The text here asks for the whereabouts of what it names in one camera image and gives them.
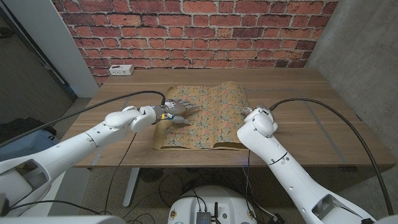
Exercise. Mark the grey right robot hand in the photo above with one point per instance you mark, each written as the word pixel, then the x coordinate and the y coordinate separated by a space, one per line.
pixel 247 111

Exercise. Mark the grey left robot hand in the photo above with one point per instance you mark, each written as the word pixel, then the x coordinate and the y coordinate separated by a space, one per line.
pixel 174 109

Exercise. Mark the brown gridded floral wrapping paper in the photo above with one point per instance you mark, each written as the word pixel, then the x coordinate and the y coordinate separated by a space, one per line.
pixel 208 118

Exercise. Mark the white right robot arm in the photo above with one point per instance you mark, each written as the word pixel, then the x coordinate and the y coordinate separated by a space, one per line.
pixel 289 171

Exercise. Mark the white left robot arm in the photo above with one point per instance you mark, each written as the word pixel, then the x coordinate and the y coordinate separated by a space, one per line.
pixel 77 149

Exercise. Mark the white power strip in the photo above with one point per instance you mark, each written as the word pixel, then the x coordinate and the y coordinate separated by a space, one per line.
pixel 121 70

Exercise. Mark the red brick printed backdrop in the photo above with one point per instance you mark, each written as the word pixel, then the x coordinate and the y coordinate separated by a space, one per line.
pixel 186 31

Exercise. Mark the white table leg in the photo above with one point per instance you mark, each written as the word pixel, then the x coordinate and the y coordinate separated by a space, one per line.
pixel 130 186

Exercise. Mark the white robot torso base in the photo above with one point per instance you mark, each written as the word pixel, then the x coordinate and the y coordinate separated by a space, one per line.
pixel 217 199

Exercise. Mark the small grey electronics box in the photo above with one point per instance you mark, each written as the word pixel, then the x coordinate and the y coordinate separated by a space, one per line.
pixel 203 217

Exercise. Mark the black cloth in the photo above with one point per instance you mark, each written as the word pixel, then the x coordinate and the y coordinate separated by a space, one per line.
pixel 21 126

